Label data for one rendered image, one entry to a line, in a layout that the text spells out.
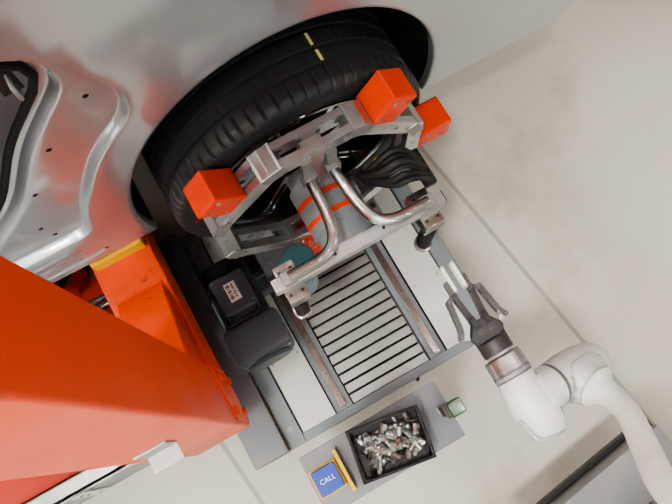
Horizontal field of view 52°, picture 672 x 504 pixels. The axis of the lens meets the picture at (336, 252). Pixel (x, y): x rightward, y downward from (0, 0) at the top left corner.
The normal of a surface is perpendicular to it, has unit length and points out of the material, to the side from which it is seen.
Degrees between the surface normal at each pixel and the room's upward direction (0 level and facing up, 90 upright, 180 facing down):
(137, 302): 36
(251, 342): 0
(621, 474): 0
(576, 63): 0
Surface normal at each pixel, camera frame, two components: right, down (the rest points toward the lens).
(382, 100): -0.72, 0.24
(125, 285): -0.01, -0.25
